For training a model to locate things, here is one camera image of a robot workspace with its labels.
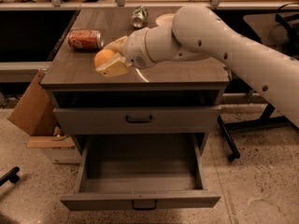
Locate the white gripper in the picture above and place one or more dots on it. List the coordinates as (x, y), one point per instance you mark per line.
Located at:
(135, 49)

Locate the orange fruit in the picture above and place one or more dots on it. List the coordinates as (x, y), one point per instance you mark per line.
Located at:
(103, 56)

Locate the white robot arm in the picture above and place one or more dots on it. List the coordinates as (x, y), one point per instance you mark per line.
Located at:
(196, 33)

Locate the closed upper grey drawer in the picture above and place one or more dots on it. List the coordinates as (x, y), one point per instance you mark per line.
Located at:
(133, 120)

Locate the grey drawer cabinet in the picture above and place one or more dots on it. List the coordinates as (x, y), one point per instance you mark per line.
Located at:
(73, 83)

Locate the open lower grey drawer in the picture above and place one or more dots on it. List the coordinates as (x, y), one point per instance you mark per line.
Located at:
(140, 172)

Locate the red soda can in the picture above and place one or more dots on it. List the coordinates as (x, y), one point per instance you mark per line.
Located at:
(85, 39)

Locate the green soda can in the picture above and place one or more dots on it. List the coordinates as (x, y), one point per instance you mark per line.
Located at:
(139, 17)

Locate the white bowl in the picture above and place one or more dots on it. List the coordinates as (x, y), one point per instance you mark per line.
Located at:
(165, 20)

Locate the brown cardboard box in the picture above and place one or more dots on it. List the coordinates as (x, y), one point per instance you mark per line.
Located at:
(33, 114)

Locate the black chair leg caster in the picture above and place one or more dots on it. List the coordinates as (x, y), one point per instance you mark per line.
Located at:
(11, 176)

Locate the black stand with wheels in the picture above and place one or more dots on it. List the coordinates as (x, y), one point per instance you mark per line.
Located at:
(285, 32)

